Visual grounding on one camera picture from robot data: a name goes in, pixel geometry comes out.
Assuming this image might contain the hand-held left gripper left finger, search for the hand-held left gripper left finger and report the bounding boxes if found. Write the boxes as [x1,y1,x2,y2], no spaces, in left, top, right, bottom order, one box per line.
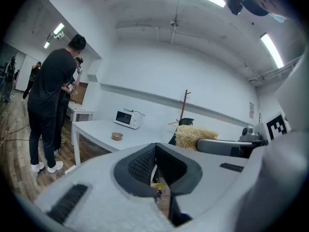
[35,143,176,232]

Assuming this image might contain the white microwave oven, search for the white microwave oven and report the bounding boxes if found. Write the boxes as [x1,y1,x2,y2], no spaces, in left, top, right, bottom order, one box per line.
[113,110,143,130]

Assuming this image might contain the yellow sponge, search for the yellow sponge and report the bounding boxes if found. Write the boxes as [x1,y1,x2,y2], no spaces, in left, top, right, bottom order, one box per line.
[175,125,219,151]

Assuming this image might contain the blue face mask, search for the blue face mask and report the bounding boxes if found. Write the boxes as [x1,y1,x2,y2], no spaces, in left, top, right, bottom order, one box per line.
[269,13,288,23]

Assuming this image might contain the white ceiling pipes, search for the white ceiling pipes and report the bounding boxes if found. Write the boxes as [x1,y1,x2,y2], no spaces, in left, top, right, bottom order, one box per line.
[248,57,302,83]

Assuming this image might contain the black head-worn camera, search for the black head-worn camera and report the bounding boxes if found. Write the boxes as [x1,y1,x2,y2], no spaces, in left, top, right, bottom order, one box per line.
[221,0,243,16]

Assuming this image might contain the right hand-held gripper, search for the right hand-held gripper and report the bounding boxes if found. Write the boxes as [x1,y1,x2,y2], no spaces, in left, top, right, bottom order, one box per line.
[196,111,292,159]

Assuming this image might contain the black microwave power cable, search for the black microwave power cable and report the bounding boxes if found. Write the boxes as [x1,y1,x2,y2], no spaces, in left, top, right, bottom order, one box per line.
[123,108,146,117]

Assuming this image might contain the brown wooden coat rack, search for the brown wooden coat rack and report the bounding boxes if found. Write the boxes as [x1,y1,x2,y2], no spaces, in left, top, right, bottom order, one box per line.
[180,89,192,120]

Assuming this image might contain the black mesh office chair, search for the black mesh office chair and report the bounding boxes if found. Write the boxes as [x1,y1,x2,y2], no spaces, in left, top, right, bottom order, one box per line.
[168,117,195,146]

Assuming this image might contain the small white table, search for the small white table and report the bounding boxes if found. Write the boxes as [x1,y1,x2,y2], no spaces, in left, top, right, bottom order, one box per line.
[66,102,95,146]

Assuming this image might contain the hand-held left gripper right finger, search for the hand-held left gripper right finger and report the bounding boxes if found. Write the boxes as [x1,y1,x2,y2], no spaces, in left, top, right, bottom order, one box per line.
[155,143,253,228]

